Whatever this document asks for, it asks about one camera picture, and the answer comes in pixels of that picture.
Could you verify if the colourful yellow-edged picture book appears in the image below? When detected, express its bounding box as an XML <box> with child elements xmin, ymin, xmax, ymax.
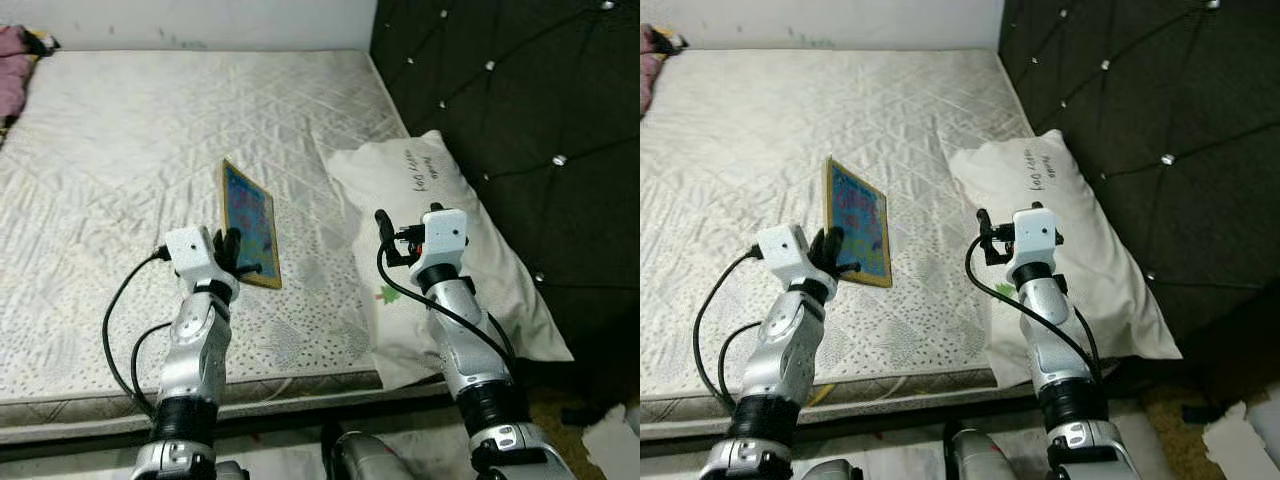
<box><xmin>220</xmin><ymin>158</ymin><xmax>284</xmax><ymax>291</ymax></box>
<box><xmin>824</xmin><ymin>157</ymin><xmax>893</xmax><ymax>289</ymax></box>

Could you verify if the purple cartoon print blanket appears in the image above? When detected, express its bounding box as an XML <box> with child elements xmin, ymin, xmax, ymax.
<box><xmin>0</xmin><ymin>25</ymin><xmax>61</xmax><ymax>151</ymax></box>
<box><xmin>640</xmin><ymin>25</ymin><xmax>691</xmax><ymax>116</ymax></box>

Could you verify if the grey quilted mattress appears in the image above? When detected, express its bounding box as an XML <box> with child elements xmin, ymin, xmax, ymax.
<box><xmin>0</xmin><ymin>48</ymin><xmax>481</xmax><ymax>446</ymax></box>
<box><xmin>640</xmin><ymin>48</ymin><xmax>1101</xmax><ymax>441</ymax></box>

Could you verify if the black tufted headboard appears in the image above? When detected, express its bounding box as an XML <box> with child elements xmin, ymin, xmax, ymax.
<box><xmin>998</xmin><ymin>0</ymin><xmax>1280</xmax><ymax>401</ymax></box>
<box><xmin>370</xmin><ymin>0</ymin><xmax>641</xmax><ymax>401</ymax></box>

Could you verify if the dark bed base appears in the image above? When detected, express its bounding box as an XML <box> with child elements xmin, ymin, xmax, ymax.
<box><xmin>0</xmin><ymin>385</ymin><xmax>471</xmax><ymax>463</ymax></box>
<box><xmin>640</xmin><ymin>385</ymin><xmax>1091</xmax><ymax>461</ymax></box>

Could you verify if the white paper sheet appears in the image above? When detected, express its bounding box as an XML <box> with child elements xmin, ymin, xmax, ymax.
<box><xmin>580</xmin><ymin>400</ymin><xmax>641</xmax><ymax>480</ymax></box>
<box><xmin>1200</xmin><ymin>400</ymin><xmax>1280</xmax><ymax>480</ymax></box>

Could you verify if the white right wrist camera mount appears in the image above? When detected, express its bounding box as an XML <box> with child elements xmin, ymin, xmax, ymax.
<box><xmin>1005</xmin><ymin>207</ymin><xmax>1063</xmax><ymax>281</ymax></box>
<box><xmin>412</xmin><ymin>208</ymin><xmax>469</xmax><ymax>283</ymax></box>

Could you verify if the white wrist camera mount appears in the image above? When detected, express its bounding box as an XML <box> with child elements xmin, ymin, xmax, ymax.
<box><xmin>755</xmin><ymin>224</ymin><xmax>836</xmax><ymax>301</ymax></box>
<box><xmin>163</xmin><ymin>226</ymin><xmax>239</xmax><ymax>299</ymax></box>
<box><xmin>412</xmin><ymin>208</ymin><xmax>469</xmax><ymax>283</ymax></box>
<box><xmin>1005</xmin><ymin>207</ymin><xmax>1063</xmax><ymax>281</ymax></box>

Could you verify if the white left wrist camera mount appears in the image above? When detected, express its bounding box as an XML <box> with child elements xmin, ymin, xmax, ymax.
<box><xmin>163</xmin><ymin>226</ymin><xmax>239</xmax><ymax>299</ymax></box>
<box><xmin>755</xmin><ymin>224</ymin><xmax>836</xmax><ymax>301</ymax></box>

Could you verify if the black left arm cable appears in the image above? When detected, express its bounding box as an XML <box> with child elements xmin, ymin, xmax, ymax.
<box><xmin>692</xmin><ymin>246</ymin><xmax>765</xmax><ymax>411</ymax></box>
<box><xmin>102</xmin><ymin>247</ymin><xmax>173</xmax><ymax>416</ymax></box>

